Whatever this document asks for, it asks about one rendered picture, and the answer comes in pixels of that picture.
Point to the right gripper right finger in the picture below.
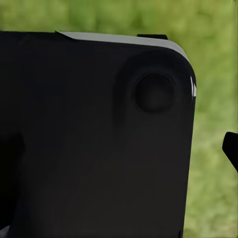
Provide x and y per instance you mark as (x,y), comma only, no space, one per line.
(230,148)

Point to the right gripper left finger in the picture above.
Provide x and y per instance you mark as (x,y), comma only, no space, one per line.
(12,148)

